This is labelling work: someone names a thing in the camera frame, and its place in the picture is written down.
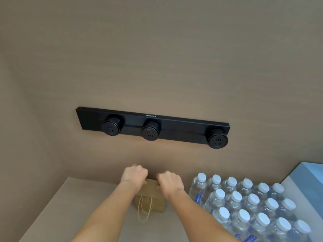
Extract person's right hand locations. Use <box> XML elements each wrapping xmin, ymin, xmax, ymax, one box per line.
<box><xmin>156</xmin><ymin>170</ymin><xmax>185</xmax><ymax>200</ymax></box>

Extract person's left hand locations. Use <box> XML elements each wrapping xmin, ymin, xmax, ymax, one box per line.
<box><xmin>120</xmin><ymin>164</ymin><xmax>149</xmax><ymax>185</ymax></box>

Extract brown paper bag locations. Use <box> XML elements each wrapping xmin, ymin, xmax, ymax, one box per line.
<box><xmin>134</xmin><ymin>178</ymin><xmax>166</xmax><ymax>223</ymax></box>

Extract person's right forearm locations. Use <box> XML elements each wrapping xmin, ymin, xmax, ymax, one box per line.
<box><xmin>167</xmin><ymin>189</ymin><xmax>243</xmax><ymax>242</ymax></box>

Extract person's left forearm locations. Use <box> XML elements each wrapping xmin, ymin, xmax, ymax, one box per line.
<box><xmin>71</xmin><ymin>180</ymin><xmax>143</xmax><ymax>242</ymax></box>

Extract black round socket adapter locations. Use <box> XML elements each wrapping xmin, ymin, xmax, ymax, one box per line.
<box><xmin>102</xmin><ymin>115</ymin><xmax>124</xmax><ymax>136</ymax></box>
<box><xmin>207</xmin><ymin>129</ymin><xmax>229</xmax><ymax>150</ymax></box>
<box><xmin>141</xmin><ymin>120</ymin><xmax>161</xmax><ymax>141</ymax></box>

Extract pack of water bottles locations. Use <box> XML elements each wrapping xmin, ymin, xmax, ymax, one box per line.
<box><xmin>188</xmin><ymin>173</ymin><xmax>312</xmax><ymax>242</ymax></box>

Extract light blue box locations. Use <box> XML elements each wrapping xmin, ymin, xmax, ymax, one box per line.
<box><xmin>281</xmin><ymin>162</ymin><xmax>323</xmax><ymax>242</ymax></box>

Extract black power track rail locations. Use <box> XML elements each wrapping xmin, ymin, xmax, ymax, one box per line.
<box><xmin>76</xmin><ymin>107</ymin><xmax>231</xmax><ymax>145</ymax></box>

